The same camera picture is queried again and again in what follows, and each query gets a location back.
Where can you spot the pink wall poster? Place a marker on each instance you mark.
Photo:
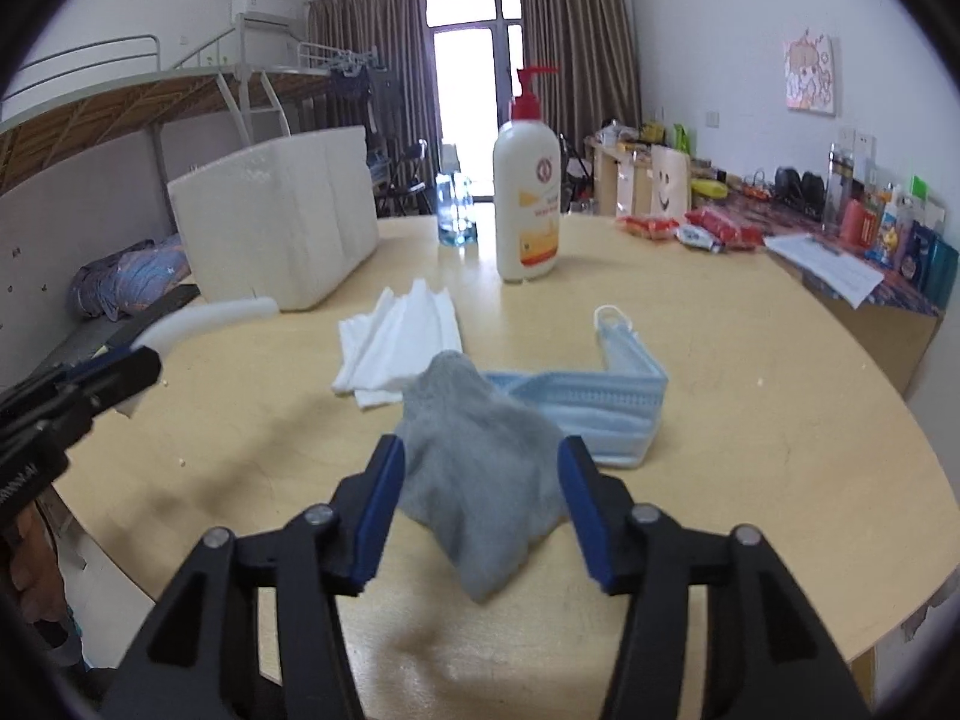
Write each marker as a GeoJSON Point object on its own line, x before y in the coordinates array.
{"type": "Point", "coordinates": [810, 73]}

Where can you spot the desk with patterned cover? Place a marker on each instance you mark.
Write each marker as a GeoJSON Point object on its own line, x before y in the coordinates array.
{"type": "Point", "coordinates": [877, 330]}

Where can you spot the clear spray bottle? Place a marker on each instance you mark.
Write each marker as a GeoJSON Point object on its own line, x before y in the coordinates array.
{"type": "Point", "coordinates": [456, 217]}

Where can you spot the white lotion pump bottle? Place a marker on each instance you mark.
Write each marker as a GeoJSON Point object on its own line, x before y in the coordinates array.
{"type": "Point", "coordinates": [529, 202]}

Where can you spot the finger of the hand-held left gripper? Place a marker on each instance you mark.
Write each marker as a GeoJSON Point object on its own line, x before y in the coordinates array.
{"type": "Point", "coordinates": [45, 390]}
{"type": "Point", "coordinates": [131, 379]}

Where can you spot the person's left hand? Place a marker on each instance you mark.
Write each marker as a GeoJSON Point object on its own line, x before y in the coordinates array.
{"type": "Point", "coordinates": [34, 570]}

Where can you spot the row of toiletry bottles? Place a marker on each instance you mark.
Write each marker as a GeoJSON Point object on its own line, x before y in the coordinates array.
{"type": "Point", "coordinates": [900, 232]}

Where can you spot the wooden desk with drawers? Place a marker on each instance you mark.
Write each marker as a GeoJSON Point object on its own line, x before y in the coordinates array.
{"type": "Point", "coordinates": [604, 176]}

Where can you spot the white foam box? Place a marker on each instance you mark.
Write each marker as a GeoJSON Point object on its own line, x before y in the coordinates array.
{"type": "Point", "coordinates": [277, 217]}

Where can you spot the metal bunk bed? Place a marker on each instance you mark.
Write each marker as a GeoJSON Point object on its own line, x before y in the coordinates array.
{"type": "Point", "coordinates": [90, 101]}
{"type": "Point", "coordinates": [337, 60]}

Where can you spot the white tissue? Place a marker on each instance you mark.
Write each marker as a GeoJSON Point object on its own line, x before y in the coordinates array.
{"type": "Point", "coordinates": [397, 337]}

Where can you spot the green bag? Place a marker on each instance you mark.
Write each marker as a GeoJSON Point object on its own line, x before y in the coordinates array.
{"type": "Point", "coordinates": [682, 138]}

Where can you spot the brown curtain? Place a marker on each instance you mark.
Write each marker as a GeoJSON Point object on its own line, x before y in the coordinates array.
{"type": "Point", "coordinates": [577, 52]}
{"type": "Point", "coordinates": [375, 52]}

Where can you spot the white curved tube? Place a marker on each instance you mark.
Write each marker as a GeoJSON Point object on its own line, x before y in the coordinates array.
{"type": "Point", "coordinates": [217, 315]}

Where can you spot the wooden chair with smiley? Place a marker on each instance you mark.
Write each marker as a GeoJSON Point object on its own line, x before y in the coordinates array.
{"type": "Point", "coordinates": [667, 184]}

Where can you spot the grey cloth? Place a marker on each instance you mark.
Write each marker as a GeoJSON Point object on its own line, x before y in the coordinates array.
{"type": "Point", "coordinates": [480, 465]}

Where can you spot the black headphones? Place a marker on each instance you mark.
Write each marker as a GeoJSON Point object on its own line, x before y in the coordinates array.
{"type": "Point", "coordinates": [799, 184]}

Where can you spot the small white packet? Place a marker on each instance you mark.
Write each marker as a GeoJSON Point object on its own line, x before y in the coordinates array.
{"type": "Point", "coordinates": [699, 240]}

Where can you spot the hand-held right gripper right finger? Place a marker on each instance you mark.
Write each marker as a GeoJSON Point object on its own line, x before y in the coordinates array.
{"type": "Point", "coordinates": [581, 510]}

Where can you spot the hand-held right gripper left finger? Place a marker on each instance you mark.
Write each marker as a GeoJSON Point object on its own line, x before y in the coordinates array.
{"type": "Point", "coordinates": [379, 517]}

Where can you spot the blue face mask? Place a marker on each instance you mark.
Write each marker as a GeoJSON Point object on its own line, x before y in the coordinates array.
{"type": "Point", "coordinates": [600, 405]}

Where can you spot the white wall switch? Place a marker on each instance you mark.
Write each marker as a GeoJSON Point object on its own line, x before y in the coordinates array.
{"type": "Point", "coordinates": [855, 139]}

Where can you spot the glass balcony door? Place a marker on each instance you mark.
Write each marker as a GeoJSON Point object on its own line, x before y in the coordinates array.
{"type": "Point", "coordinates": [472, 52]}

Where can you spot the black folding chair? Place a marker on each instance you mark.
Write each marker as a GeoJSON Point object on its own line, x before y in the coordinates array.
{"type": "Point", "coordinates": [405, 180]}

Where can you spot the white air conditioner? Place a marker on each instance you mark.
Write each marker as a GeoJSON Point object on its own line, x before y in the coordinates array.
{"type": "Point", "coordinates": [262, 11]}

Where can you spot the printed paper sheet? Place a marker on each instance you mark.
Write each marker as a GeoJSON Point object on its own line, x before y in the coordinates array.
{"type": "Point", "coordinates": [825, 266]}

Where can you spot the hanging dark clothes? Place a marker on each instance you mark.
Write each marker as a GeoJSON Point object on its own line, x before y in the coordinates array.
{"type": "Point", "coordinates": [367, 101]}

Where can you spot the red snack packet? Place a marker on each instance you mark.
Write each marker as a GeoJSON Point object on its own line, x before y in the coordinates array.
{"type": "Point", "coordinates": [727, 229]}
{"type": "Point", "coordinates": [649, 226]}

